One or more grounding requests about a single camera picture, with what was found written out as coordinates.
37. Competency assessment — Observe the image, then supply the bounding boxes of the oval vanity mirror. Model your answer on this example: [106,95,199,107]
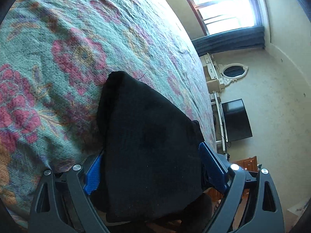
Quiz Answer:
[217,63,249,87]

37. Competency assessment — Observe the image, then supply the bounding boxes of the black pants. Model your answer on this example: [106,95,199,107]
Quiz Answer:
[93,71,213,224]

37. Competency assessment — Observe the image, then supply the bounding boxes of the black flat television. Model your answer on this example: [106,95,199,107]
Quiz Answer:
[221,99,253,143]

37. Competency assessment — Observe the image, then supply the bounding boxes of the window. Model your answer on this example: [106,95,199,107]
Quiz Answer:
[178,0,265,36]

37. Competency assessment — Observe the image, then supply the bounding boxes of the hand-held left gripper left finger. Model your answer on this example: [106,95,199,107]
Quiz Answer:
[29,154,110,233]

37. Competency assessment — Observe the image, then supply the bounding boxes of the dark blue curtain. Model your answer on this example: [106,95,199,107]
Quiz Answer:
[192,25,266,57]

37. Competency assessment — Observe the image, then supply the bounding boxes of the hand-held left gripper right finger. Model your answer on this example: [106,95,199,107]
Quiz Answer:
[199,142,285,233]

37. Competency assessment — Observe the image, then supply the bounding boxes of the cream dressing table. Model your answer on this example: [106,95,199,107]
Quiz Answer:
[200,53,227,94]

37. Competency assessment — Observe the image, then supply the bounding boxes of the white television stand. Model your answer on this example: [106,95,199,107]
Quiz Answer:
[210,91,230,155]

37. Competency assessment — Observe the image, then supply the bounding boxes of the wooden cabinet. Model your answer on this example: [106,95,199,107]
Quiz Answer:
[230,156,258,199]

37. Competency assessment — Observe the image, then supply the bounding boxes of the floral bed blanket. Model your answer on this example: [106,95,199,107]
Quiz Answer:
[0,0,218,229]

